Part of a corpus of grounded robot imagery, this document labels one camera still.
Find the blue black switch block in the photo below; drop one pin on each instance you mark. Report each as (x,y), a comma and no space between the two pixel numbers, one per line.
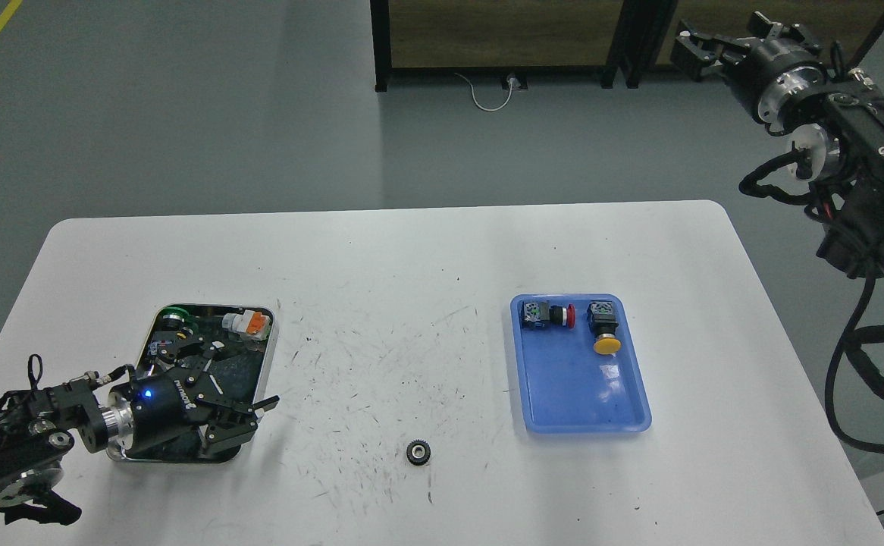
(159,349)

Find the wooden cabinet right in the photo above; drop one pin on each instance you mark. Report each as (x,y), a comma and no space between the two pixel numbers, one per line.
(857,25)

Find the orange white connector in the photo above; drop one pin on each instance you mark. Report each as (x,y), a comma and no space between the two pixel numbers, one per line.
(248,325)

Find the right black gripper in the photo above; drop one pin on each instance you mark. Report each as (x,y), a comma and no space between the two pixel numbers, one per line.
(764,72)

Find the wooden cabinet left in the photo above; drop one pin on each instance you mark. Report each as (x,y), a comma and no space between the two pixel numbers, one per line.
(499,38)

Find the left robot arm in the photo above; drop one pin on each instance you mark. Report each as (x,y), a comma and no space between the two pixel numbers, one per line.
(39,426)

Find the yellow push button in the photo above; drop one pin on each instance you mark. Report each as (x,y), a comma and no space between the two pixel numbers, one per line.
(603,323)

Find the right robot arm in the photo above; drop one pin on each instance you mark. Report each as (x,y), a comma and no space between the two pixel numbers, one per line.
(833,113)

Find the red emergency push button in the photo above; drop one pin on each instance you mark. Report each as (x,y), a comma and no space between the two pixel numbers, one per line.
(538,314)

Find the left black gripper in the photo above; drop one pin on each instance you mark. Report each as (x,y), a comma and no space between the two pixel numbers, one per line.
(176,414)

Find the steel tray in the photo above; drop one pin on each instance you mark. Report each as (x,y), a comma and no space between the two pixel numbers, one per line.
(240,381)

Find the green push button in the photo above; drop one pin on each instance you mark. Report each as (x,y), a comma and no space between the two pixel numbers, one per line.
(175,319)

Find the blue plastic tray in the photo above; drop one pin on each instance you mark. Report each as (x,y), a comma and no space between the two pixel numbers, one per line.
(565,387)

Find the black gear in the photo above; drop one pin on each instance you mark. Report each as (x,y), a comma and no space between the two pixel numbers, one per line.
(418,452)

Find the wooden cabinet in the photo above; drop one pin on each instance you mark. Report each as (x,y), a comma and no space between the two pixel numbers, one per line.
(857,25)
(499,38)

